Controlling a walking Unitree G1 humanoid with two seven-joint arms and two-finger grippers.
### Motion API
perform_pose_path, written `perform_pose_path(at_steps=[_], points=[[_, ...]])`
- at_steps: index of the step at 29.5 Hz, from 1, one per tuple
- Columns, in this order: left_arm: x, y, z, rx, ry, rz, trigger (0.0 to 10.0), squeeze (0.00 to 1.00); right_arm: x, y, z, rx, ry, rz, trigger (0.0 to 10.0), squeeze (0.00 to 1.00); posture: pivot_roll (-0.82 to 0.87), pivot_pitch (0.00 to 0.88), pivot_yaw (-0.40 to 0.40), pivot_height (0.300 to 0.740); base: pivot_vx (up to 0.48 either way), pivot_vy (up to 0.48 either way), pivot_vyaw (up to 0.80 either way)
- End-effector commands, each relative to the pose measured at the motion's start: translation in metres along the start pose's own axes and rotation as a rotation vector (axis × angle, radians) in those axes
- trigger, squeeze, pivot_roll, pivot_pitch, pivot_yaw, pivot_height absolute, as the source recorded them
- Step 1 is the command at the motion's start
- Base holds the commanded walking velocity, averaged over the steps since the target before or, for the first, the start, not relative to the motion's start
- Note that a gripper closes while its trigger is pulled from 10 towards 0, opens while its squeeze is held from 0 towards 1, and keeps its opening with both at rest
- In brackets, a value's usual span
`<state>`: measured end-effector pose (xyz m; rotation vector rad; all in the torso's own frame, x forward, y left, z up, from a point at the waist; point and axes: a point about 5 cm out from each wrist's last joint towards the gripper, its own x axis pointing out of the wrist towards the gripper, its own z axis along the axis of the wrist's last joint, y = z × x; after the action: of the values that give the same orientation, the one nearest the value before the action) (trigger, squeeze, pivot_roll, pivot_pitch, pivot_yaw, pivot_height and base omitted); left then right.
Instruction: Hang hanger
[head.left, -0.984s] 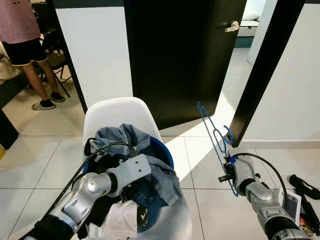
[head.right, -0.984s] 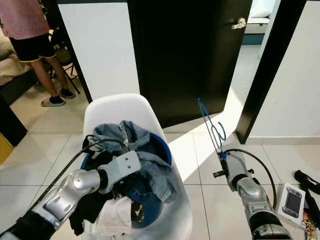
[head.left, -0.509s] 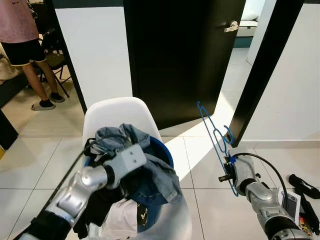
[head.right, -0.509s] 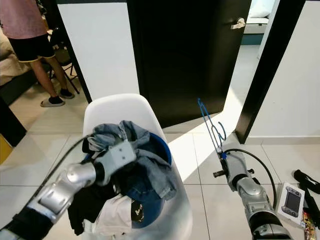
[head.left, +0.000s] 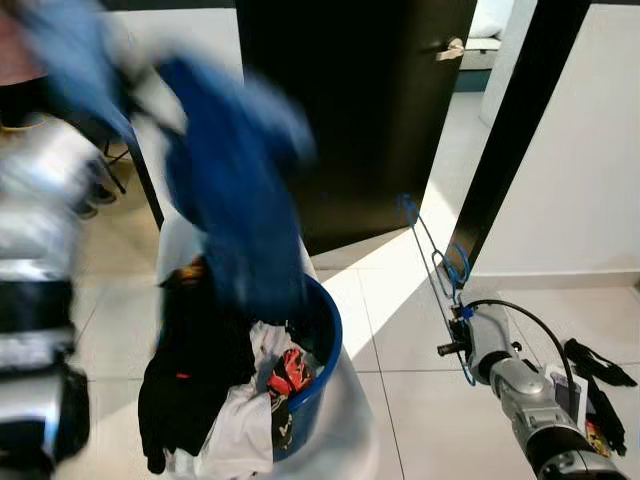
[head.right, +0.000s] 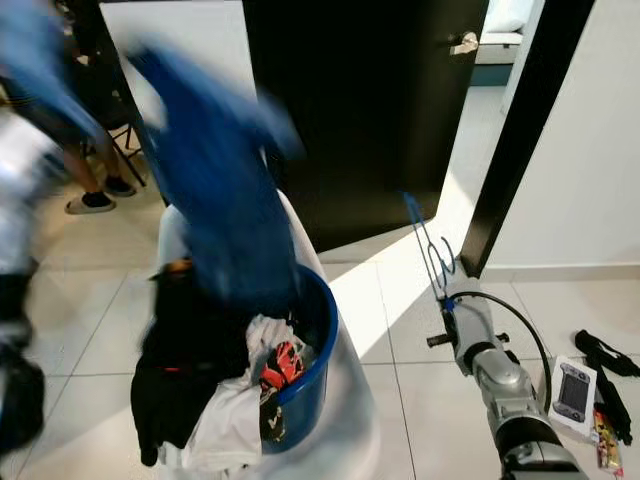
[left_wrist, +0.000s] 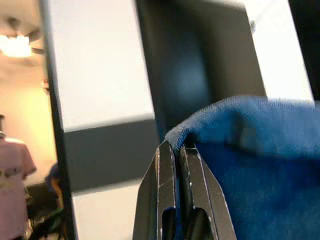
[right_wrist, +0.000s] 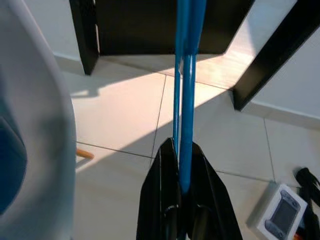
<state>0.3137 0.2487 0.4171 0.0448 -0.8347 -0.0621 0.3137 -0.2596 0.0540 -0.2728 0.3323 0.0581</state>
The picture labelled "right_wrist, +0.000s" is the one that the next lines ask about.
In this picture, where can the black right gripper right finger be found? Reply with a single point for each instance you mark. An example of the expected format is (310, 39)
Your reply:
(212, 200)

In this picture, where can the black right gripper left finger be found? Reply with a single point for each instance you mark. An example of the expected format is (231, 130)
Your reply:
(160, 187)

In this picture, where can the white game controller box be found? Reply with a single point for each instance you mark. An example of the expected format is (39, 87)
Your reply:
(282, 212)

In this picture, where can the blue plastic bucket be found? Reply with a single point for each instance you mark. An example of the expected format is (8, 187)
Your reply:
(10, 170)

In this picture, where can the black wall post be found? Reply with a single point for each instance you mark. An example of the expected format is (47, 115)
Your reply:
(270, 62)

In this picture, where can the black door frame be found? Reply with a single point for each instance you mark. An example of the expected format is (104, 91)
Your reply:
(86, 37)

